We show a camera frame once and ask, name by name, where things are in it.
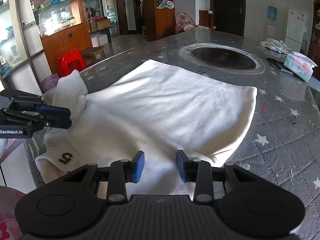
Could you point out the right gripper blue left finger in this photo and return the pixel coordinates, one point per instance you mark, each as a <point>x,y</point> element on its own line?
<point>122,172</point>

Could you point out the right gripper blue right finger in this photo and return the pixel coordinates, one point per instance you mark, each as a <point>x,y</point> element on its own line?
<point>199,172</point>

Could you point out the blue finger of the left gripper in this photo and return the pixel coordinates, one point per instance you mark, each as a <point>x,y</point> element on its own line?
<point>57,117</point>

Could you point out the white garment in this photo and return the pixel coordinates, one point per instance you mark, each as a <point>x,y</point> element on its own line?
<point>156,108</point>

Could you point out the purple waste basket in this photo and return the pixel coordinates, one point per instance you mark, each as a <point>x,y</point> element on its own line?
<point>50,82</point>

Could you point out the red plastic stool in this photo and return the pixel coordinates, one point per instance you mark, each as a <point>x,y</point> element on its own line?
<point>69,62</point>

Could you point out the grey star quilted table cover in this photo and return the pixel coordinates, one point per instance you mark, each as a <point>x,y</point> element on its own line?
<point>282,144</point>

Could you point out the cardboard box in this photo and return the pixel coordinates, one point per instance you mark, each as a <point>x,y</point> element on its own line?
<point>100,25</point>

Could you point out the left wooden display cabinet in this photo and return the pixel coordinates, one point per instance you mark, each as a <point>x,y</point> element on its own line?
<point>36,32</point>

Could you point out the round black induction cooktop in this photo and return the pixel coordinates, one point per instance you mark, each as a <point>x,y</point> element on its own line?
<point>221,57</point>

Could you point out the black flat item on table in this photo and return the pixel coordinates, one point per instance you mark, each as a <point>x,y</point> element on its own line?
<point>279,65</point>

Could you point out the pastel tissue box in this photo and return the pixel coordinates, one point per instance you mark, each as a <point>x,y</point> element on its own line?
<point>301,65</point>

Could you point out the crumpled patterned cloth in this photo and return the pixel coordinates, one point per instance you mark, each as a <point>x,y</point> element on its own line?
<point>275,45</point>

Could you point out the pink patterned play tent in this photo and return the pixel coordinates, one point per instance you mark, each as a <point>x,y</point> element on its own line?
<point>185,23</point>

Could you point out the centre wooden shelf cabinet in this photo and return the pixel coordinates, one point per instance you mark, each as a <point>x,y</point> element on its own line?
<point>159,16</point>

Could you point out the white refrigerator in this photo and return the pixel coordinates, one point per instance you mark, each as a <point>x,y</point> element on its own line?
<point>294,29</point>

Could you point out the blue water dispenser bottle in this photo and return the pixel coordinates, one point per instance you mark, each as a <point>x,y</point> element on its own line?
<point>272,13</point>

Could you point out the dark wooden door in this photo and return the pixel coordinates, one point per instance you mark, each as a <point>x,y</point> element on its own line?
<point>229,16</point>

